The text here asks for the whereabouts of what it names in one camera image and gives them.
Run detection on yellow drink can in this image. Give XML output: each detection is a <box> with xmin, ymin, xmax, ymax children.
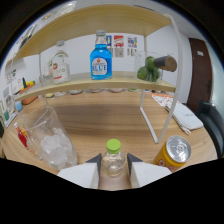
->
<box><xmin>153</xmin><ymin>135</ymin><xmax>193</xmax><ymax>173</ymax></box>

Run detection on clear bottle green cap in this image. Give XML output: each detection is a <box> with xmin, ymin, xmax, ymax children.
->
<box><xmin>101</xmin><ymin>138</ymin><xmax>128</xmax><ymax>178</ymax></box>

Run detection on small red liquid bottle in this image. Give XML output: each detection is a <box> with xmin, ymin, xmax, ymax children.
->
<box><xmin>13</xmin><ymin>121</ymin><xmax>29</xmax><ymax>149</ymax></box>

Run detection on clear glass with ice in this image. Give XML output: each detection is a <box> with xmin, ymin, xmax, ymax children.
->
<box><xmin>22</xmin><ymin>105</ymin><xmax>79</xmax><ymax>171</ymax></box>

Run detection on orange printed paper sheet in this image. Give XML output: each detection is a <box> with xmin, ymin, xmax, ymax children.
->
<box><xmin>151</xmin><ymin>93</ymin><xmax>174</xmax><ymax>108</ymax></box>

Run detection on black chair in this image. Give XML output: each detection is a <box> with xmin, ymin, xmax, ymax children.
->
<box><xmin>195</xmin><ymin>100</ymin><xmax>224</xmax><ymax>158</ymax></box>

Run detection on lime jar with cork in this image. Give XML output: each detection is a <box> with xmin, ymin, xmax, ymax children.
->
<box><xmin>134</xmin><ymin>50</ymin><xmax>178</xmax><ymax>83</ymax></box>

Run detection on clear bottle red label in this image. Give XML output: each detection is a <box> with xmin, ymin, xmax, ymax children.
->
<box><xmin>51</xmin><ymin>40</ymin><xmax>72</xmax><ymax>85</ymax></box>

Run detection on brown door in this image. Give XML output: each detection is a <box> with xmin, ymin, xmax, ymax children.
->
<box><xmin>186</xmin><ymin>37</ymin><xmax>209</xmax><ymax>113</ymax></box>

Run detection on blue liquid bottle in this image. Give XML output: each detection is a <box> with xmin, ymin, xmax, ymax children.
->
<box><xmin>89</xmin><ymin>29</ymin><xmax>113</xmax><ymax>81</ymax></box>

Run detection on two-tier wooden shelf rack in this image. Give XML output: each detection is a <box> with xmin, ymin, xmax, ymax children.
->
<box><xmin>11</xmin><ymin>3</ymin><xmax>184</xmax><ymax>144</ymax></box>

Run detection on multicolour wall poster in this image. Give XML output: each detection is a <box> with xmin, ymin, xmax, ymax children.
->
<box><xmin>127</xmin><ymin>35</ymin><xmax>138</xmax><ymax>57</ymax></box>

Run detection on red wall poster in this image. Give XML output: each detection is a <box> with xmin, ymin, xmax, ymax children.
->
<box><xmin>113</xmin><ymin>34</ymin><xmax>125</xmax><ymax>58</ymax></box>

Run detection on blue wall poster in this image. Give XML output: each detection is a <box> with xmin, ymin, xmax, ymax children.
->
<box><xmin>105</xmin><ymin>34</ymin><xmax>113</xmax><ymax>58</ymax></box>

